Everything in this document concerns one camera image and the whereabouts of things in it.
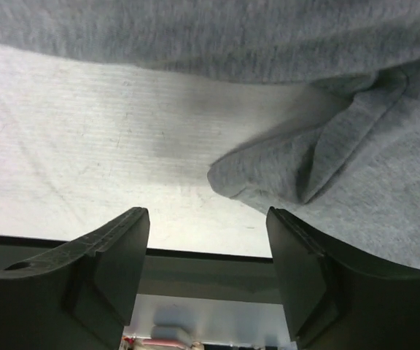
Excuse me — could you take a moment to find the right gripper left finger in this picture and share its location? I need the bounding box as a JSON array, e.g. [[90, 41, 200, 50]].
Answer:
[[0, 207, 149, 349]]

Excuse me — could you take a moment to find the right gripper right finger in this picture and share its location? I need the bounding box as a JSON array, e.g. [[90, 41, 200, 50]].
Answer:
[[266, 208, 420, 349]]

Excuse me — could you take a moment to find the grey t-shirt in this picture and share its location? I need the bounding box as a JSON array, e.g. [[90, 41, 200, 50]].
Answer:
[[0, 1, 420, 268]]

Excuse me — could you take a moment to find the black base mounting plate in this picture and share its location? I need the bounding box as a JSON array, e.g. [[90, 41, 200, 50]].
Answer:
[[7, 236, 282, 304]]

